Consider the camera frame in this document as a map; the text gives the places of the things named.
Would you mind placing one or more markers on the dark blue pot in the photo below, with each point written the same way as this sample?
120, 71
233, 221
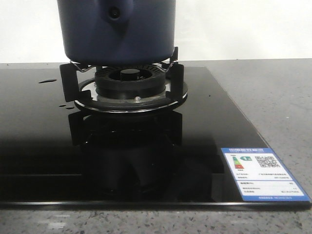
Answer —
117, 32

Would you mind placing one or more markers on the right gas burner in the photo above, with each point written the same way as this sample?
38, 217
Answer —
126, 89

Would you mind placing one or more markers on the black glass gas stove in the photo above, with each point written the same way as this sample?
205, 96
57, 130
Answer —
54, 156

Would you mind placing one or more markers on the blue energy label sticker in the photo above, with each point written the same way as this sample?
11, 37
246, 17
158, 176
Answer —
261, 176

